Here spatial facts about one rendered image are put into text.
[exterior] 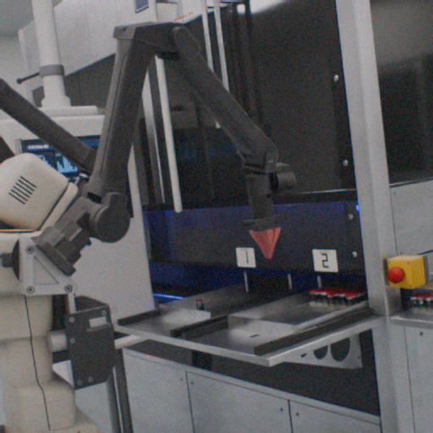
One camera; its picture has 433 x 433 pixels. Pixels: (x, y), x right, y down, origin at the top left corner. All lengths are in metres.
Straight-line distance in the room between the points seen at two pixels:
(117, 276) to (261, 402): 0.67
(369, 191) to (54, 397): 0.90
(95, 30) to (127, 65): 1.50
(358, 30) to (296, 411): 1.12
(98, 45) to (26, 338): 1.57
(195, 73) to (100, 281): 1.15
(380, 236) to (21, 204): 0.88
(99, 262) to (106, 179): 1.09
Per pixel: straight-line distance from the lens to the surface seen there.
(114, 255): 2.39
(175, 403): 2.66
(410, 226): 1.82
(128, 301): 2.43
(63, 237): 1.27
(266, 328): 1.68
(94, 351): 1.44
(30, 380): 1.49
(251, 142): 1.51
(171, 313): 2.02
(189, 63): 1.37
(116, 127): 1.29
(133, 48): 1.29
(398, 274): 1.66
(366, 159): 1.71
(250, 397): 2.26
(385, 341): 1.78
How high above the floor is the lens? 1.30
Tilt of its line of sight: 4 degrees down
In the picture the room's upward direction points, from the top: 7 degrees counter-clockwise
